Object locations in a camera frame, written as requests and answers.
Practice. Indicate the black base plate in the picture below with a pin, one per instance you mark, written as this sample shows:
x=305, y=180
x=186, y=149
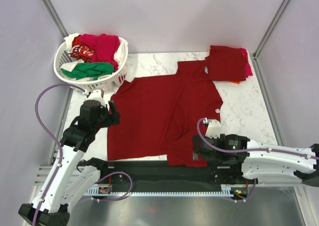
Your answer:
x=159, y=177

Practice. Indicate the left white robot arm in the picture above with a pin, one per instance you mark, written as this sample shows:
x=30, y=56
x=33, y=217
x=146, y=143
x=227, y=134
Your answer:
x=52, y=205

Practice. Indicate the dark red t shirt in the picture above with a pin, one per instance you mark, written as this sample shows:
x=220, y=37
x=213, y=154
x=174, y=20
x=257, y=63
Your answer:
x=159, y=114

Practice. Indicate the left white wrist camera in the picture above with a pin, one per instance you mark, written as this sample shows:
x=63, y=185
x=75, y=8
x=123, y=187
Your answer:
x=98, y=95

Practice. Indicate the red printed shirt in basket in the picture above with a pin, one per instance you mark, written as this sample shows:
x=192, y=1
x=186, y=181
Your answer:
x=81, y=51

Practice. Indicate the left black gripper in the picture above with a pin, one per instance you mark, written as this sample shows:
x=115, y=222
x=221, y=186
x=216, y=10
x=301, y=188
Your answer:
x=114, y=115

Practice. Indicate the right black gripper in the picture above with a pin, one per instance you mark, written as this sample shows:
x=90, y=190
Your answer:
x=221, y=136

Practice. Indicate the white laundry basket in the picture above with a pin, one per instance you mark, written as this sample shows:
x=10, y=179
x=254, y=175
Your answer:
x=106, y=83

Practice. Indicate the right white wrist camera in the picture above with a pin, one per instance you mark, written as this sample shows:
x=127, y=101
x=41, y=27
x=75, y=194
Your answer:
x=213, y=128

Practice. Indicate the left aluminium frame post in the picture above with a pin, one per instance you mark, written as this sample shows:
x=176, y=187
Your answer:
x=55, y=17

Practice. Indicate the aluminium rail bars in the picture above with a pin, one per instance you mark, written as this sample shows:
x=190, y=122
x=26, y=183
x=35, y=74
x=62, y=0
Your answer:
x=262, y=182

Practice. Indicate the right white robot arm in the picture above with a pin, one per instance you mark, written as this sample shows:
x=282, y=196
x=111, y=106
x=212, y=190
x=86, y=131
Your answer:
x=264, y=160

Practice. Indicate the white shirt in basket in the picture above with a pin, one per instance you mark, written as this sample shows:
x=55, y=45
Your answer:
x=119, y=55

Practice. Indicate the folded dark red shirt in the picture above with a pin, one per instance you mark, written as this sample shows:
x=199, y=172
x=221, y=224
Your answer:
x=225, y=64

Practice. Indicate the right aluminium table rail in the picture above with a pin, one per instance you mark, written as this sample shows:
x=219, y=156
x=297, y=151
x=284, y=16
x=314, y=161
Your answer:
x=281, y=140

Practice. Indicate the aluminium frame post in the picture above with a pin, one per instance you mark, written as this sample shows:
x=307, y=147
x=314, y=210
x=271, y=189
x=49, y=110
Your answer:
x=269, y=31
x=55, y=17

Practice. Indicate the folded pink shirt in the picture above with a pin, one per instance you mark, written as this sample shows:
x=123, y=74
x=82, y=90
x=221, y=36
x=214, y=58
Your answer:
x=248, y=70

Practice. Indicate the right aluminium frame post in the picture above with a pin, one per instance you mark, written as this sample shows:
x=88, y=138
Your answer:
x=269, y=31

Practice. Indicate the green shirt in basket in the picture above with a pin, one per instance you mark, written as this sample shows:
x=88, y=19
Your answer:
x=87, y=71

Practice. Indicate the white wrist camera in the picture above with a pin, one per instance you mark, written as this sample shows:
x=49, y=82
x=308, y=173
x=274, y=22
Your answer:
x=98, y=95
x=213, y=128

